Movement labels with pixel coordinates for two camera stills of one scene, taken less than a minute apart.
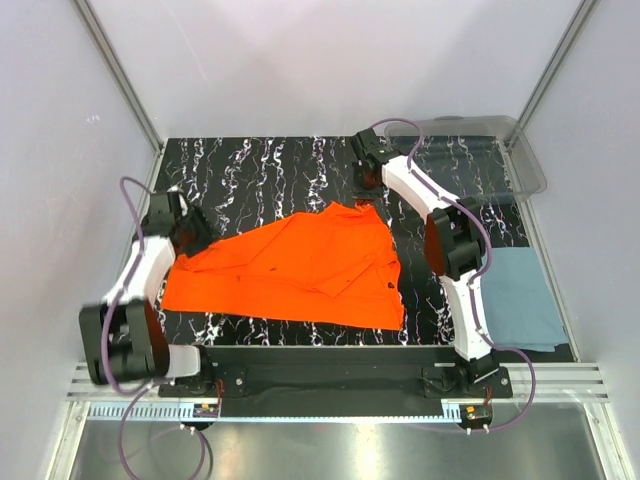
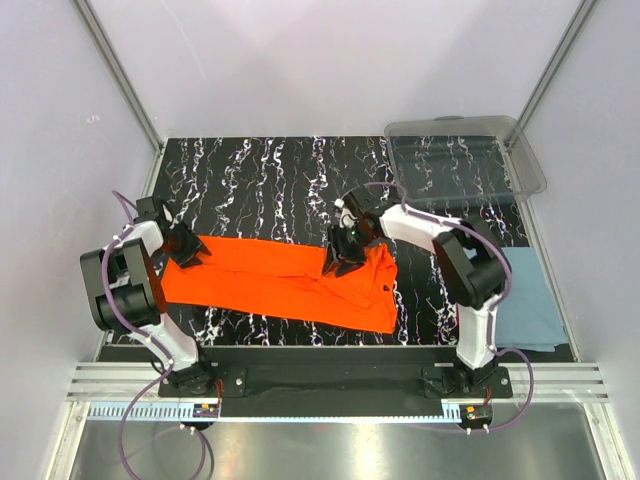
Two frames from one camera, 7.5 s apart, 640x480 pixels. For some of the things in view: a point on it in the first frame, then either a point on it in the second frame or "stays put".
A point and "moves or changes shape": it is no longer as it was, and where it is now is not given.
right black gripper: [369, 194] to [351, 260]
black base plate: [338, 380] stays put
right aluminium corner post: [556, 61] stays put
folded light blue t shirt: [519, 309] stays put
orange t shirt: [330, 263] moves or changes shape
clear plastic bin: [484, 159] stays put
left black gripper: [207, 230] to [187, 258]
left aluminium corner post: [120, 72] stays put
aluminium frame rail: [556, 383] stays put
